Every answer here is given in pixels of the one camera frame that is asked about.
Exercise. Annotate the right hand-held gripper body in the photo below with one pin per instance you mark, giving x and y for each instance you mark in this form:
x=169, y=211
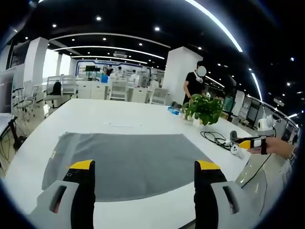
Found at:
x=265, y=124

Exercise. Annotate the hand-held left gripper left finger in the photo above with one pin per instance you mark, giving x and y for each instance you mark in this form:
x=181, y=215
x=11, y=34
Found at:
x=62, y=190

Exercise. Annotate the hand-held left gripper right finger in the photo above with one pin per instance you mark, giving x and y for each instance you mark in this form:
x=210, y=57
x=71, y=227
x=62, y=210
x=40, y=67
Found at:
x=214, y=190

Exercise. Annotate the grey towel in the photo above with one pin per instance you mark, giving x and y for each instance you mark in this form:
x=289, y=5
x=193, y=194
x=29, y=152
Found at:
x=133, y=164

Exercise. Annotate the person's right hand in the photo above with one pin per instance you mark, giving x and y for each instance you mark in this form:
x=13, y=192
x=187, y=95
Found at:
x=257, y=150

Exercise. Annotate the white handheld controller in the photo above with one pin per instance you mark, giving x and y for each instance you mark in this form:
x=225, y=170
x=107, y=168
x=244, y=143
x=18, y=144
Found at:
x=236, y=151

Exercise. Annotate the grey handheld controller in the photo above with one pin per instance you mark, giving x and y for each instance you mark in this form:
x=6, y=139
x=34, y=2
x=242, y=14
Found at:
x=233, y=136

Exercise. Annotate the green potted plant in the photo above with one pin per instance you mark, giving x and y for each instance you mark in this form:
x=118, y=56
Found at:
x=205, y=108

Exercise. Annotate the black tripod stand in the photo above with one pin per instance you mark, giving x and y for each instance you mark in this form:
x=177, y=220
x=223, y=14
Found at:
x=13, y=133

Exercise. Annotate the white neck-worn device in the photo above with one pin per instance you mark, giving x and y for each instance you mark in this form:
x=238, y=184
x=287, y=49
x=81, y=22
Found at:
x=199, y=78

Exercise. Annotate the blue tissue packet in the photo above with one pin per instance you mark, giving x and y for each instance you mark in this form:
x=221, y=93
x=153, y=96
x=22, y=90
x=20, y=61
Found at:
x=174, y=110

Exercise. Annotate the white table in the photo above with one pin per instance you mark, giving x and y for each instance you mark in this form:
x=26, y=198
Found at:
x=114, y=112

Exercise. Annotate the black backpack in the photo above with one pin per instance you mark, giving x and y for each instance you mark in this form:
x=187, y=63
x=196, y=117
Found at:
x=56, y=87

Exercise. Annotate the white office chair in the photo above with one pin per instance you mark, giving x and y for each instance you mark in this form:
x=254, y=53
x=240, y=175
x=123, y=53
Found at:
x=159, y=96
x=66, y=86
x=118, y=90

